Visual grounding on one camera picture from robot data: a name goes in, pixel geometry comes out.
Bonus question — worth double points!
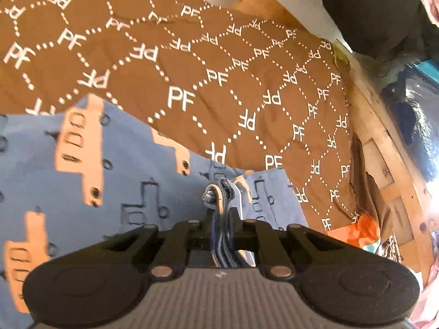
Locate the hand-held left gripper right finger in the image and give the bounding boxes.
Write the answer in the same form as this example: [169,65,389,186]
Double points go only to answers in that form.
[227,209,330,280]

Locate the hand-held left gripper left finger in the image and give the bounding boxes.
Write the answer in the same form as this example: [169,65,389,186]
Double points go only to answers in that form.
[102,208,216,279]

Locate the blue pants with orange print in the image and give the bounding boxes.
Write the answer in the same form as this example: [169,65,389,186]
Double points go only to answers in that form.
[0,95,310,317]

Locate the brown patterned printed blanket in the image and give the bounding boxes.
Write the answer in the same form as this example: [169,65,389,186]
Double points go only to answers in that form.
[0,0,396,264]

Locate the teal plastic container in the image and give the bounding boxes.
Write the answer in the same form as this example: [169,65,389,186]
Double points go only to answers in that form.
[405,58,439,86]

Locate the black cloth pile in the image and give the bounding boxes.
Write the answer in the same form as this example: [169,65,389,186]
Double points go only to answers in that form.
[320,0,433,63]

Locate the wooden bed frame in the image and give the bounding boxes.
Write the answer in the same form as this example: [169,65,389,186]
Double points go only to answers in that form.
[185,0,439,283]

